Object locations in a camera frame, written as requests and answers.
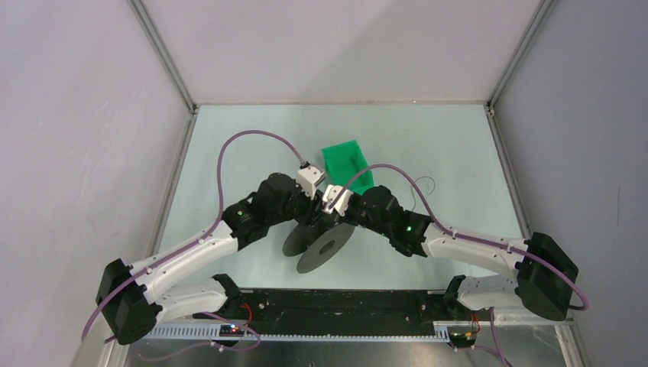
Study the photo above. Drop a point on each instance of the right controller board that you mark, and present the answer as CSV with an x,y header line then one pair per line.
x,y
462,340

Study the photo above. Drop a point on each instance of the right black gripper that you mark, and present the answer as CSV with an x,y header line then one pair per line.
x,y
346,217

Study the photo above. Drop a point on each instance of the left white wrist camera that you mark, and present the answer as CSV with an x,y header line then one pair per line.
x,y
308,178

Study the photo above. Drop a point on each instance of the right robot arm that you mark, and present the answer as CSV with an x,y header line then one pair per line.
x,y
534,273

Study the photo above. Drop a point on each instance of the aluminium frame right post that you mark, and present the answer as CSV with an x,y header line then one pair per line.
x,y
539,18

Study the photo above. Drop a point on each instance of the controller board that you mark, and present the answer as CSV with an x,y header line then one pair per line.
x,y
231,330
462,340

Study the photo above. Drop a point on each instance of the aluminium frame left post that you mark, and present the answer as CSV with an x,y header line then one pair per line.
x,y
159,47

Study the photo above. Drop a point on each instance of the green plastic bin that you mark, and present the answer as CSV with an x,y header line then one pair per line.
x,y
343,162

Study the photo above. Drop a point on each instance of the left controller board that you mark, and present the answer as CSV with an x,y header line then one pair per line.
x,y
231,330

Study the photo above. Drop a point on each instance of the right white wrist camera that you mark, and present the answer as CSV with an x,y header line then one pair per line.
x,y
335,200

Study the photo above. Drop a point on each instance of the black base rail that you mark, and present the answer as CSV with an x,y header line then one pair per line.
x,y
341,313

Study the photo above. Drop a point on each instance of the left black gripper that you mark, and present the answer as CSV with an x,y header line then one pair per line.
x,y
312,209

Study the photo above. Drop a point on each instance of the grey perforated cable spool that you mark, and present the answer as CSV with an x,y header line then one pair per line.
x,y
316,244

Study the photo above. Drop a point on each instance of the aluminium frame post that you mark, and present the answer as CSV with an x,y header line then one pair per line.
x,y
539,18
159,47

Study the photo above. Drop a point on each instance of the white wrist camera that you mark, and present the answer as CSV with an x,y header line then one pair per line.
x,y
335,200
308,178

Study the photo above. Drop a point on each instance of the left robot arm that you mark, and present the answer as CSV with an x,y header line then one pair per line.
x,y
134,298

